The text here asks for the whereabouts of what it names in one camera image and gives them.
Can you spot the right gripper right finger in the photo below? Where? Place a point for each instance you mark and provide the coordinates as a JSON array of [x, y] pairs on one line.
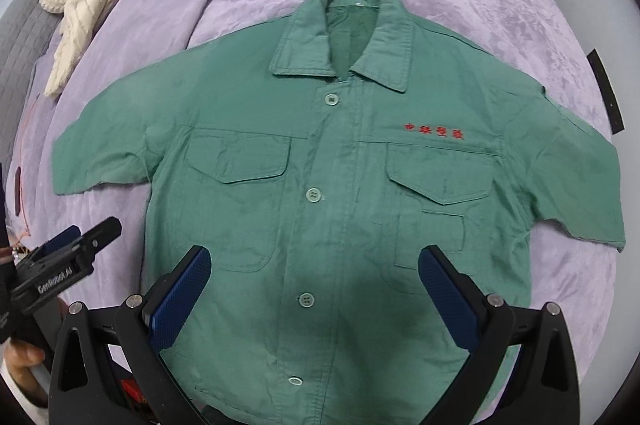
[[543, 386]]

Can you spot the purple velvet bed blanket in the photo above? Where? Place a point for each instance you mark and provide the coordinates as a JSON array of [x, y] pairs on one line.
[[528, 35]]

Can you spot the grey quilted headboard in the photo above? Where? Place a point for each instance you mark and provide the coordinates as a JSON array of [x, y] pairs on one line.
[[26, 31]]

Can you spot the person's left hand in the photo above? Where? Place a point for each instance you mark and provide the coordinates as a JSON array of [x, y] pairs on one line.
[[18, 360]]

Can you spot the black strip beside bed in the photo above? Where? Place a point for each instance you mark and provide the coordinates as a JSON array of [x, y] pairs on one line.
[[612, 108]]

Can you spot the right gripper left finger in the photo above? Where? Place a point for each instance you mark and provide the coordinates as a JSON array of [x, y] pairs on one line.
[[107, 367]]

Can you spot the cream quilted puffer jacket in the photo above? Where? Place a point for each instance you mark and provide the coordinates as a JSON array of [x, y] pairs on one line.
[[81, 19]]

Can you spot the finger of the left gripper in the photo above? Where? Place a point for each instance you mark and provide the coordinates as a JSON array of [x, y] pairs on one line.
[[63, 261]]

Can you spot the green short-sleeved work shirt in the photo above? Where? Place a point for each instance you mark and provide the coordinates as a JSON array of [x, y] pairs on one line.
[[315, 156]]

